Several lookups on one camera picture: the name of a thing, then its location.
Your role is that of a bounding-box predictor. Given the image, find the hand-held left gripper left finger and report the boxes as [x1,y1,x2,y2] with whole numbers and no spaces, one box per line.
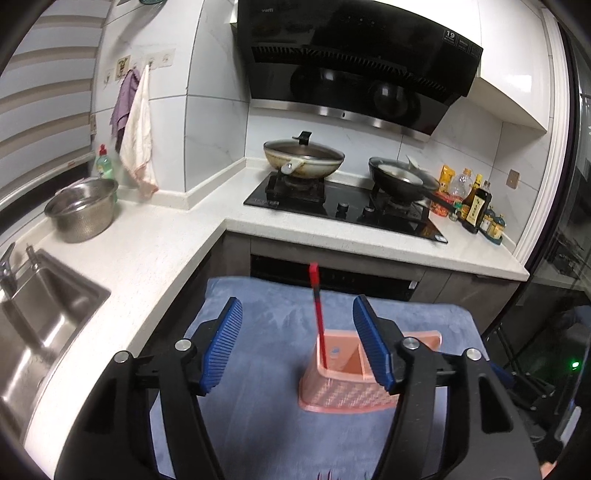
[55,296,244,480]

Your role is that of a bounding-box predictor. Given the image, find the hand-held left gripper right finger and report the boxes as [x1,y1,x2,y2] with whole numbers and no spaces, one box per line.
[352,295,541,480]

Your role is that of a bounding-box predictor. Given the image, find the red chopstick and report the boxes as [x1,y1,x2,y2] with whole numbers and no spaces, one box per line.
[308,263,329,370]

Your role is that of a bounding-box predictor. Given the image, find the pink plastic utensil holder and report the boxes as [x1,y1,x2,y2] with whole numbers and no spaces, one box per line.
[298,330,444,413]

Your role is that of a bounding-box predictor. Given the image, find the blue plush mat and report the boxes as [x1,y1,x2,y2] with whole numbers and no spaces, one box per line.
[150,275,490,480]

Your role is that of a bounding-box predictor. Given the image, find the dark built-in appliance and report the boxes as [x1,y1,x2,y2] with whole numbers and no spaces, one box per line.
[249,253,426,303]

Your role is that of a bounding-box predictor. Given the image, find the red seasoning packet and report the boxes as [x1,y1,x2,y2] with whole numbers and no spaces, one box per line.
[430,194,462,217]

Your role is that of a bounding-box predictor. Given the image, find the black frying pan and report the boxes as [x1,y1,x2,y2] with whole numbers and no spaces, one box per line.
[368,157,462,213]

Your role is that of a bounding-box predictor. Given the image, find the black glass gas stove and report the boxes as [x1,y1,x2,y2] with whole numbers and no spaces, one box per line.
[243,174,448,244]

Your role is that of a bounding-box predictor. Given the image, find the small spice jars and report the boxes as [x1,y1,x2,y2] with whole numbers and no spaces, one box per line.
[480,208,507,246]

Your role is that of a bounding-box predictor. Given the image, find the dark soy sauce bottle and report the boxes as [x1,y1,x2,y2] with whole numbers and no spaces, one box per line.
[462,181,493,234]

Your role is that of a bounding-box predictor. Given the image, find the glass frying pan lid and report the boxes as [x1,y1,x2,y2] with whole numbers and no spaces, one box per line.
[369,154,435,186]

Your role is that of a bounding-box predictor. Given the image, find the clear plastic bottle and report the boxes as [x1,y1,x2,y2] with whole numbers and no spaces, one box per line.
[448,168,472,205]

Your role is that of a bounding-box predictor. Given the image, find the beige wok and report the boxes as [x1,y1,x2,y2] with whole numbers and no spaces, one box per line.
[264,141,346,181]

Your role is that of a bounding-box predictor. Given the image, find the stainless steel sink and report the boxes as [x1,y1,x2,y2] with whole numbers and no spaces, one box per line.
[0,249,112,439]

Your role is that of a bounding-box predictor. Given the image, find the stainless steel colander bowl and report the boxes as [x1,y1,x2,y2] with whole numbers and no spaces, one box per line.
[44,179,119,244]

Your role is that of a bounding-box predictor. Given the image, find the glass wok lid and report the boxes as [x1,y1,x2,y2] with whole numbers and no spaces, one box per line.
[264,130,345,161]

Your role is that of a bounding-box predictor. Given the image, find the green dish soap bottle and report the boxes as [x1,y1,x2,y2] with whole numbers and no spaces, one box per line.
[95,144,114,181]

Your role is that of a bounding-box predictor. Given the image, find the glass sliding door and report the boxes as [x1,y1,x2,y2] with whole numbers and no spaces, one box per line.
[480,23,591,462]

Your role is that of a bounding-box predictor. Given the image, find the white hanging cloth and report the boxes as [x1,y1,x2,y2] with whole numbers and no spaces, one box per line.
[119,65,160,200]

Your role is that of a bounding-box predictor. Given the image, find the chrome faucet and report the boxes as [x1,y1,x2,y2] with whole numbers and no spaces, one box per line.
[0,242,21,296]

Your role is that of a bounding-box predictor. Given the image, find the purple hanging cloth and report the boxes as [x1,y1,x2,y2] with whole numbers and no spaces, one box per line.
[109,69,141,153]

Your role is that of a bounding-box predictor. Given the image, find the black range hood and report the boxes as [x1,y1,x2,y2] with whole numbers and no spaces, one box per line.
[230,0,484,141]

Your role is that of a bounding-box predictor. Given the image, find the striped window blind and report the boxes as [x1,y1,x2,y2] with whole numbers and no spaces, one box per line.
[0,0,109,195]

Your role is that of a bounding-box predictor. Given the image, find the white upper cabinet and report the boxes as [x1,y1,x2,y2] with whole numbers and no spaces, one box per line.
[475,0,561,134]

